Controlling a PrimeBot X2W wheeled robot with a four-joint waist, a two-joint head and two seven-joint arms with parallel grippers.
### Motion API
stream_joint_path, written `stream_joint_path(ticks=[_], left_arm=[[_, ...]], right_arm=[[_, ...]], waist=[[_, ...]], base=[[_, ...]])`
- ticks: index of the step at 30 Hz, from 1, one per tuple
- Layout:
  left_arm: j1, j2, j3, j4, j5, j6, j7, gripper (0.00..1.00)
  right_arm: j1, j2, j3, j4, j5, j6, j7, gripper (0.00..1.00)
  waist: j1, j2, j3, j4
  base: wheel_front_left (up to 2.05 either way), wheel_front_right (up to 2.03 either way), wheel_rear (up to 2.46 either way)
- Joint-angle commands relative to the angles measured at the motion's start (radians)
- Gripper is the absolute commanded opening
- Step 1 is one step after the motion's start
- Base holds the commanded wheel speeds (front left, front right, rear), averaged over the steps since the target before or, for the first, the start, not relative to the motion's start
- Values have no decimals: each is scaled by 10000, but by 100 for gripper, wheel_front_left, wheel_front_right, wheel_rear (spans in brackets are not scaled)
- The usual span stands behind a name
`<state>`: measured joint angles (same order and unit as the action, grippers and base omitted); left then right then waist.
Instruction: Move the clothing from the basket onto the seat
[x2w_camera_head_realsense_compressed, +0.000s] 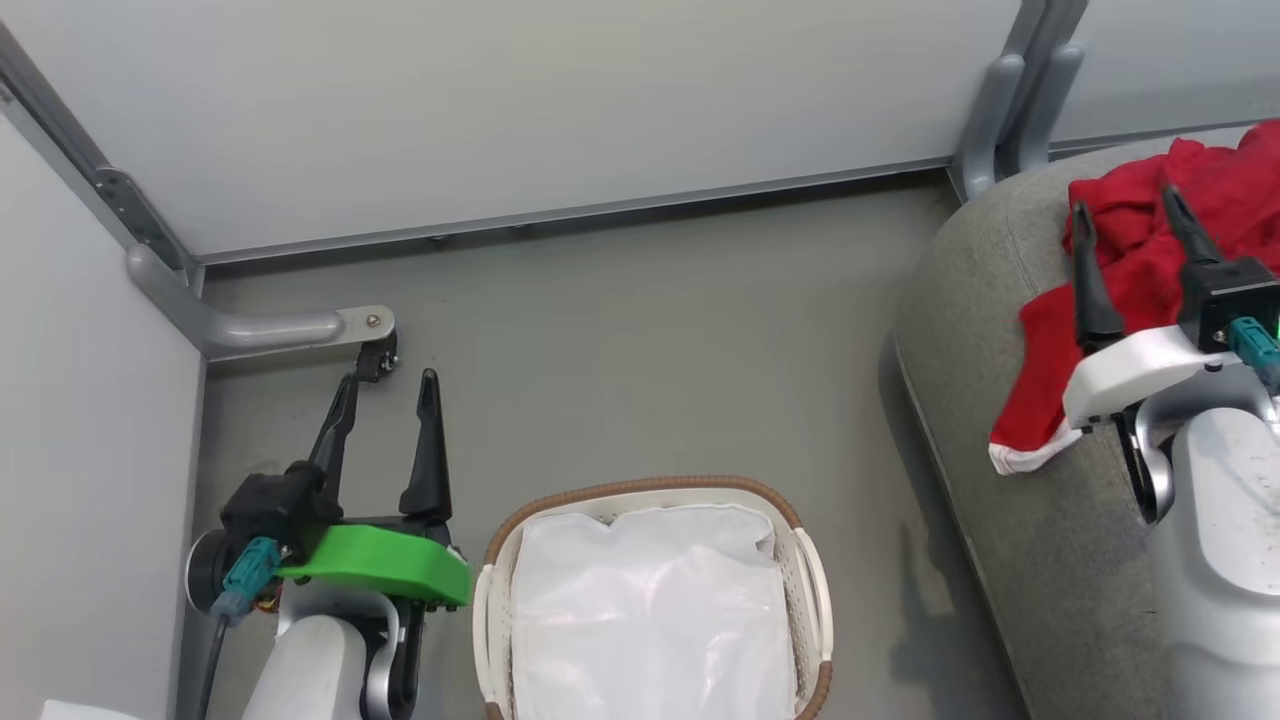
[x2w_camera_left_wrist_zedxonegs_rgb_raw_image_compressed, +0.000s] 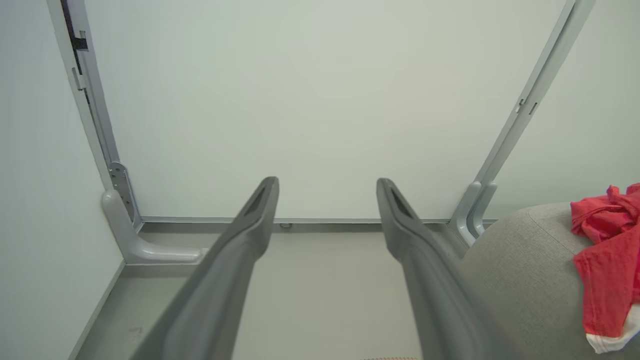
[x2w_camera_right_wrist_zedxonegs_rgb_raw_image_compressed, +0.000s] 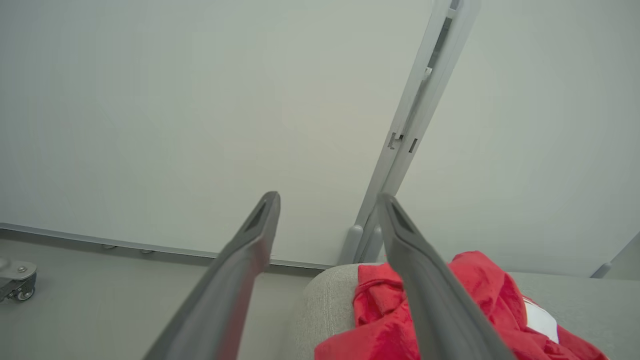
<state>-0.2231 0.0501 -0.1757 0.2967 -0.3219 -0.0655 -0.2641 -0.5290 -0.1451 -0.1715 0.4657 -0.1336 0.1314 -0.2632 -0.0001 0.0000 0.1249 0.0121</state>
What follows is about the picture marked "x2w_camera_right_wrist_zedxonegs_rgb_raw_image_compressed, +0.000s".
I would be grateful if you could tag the grey baseboard strip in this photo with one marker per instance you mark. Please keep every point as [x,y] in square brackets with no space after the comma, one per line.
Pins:
[60,235]

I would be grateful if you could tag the red clothing with white stripes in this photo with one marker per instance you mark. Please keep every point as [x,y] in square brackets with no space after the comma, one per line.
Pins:
[380,320]

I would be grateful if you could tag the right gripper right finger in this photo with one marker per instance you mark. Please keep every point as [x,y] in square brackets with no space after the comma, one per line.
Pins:
[440,310]

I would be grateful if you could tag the grey fabric sofa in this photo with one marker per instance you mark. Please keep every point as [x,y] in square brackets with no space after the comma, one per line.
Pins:
[600,310]

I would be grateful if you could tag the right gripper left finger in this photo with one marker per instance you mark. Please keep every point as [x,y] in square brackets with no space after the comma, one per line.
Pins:
[225,300]

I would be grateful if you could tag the metal caster wheel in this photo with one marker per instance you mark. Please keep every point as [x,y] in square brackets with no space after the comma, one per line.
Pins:
[20,285]

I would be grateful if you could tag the grey metal partition post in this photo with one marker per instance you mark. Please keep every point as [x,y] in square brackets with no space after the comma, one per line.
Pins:
[602,270]
[412,125]

